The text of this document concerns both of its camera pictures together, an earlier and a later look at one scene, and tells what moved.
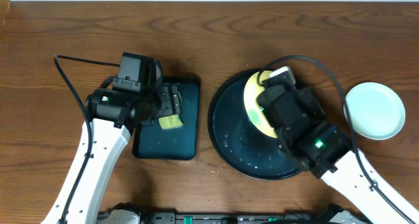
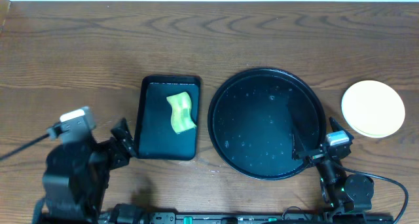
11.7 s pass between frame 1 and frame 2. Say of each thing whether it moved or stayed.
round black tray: stayed
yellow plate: moved
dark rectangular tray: stayed
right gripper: moved
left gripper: moved
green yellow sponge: moved
